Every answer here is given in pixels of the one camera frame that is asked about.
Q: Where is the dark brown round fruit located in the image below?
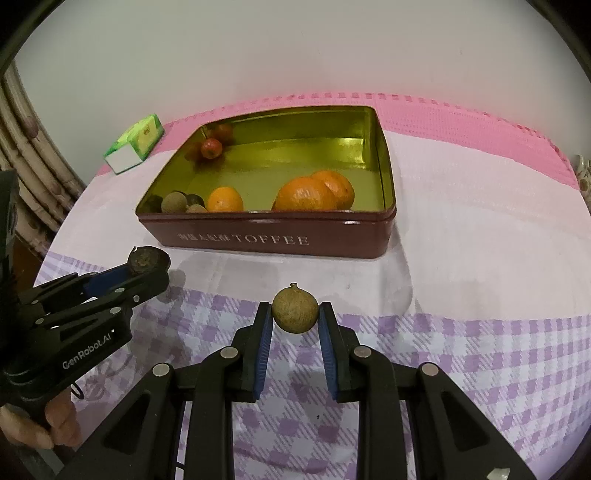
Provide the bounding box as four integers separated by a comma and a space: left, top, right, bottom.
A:
129, 247, 164, 275

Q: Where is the large orange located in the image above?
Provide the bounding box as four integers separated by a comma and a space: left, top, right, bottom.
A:
310, 170, 355, 209
272, 177, 340, 212

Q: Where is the small orange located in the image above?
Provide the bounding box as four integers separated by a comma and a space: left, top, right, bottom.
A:
207, 186, 244, 213

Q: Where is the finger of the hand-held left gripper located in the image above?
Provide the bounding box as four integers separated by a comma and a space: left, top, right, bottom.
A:
28, 258, 172, 335
18, 263, 136, 305

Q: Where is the beige ribbed wooden frame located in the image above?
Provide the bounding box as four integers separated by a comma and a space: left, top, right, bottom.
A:
0, 62, 86, 259

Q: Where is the pink striped blanket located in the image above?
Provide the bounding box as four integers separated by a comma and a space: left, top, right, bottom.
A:
95, 92, 580, 190

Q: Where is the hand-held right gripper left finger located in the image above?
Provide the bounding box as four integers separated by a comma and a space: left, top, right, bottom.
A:
58, 301, 274, 480

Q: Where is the maroon tin box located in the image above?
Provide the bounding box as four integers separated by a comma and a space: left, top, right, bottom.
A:
135, 105, 397, 259

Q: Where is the green tissue pack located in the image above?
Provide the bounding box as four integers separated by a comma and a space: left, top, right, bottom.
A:
104, 113, 165, 175

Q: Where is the person's left hand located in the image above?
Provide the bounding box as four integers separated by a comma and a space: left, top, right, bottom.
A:
0, 394, 81, 449

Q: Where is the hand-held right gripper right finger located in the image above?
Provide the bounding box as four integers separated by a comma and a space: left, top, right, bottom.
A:
318, 301, 539, 480

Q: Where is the white patterned object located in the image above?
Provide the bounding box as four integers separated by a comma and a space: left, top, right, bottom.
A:
574, 154, 591, 208

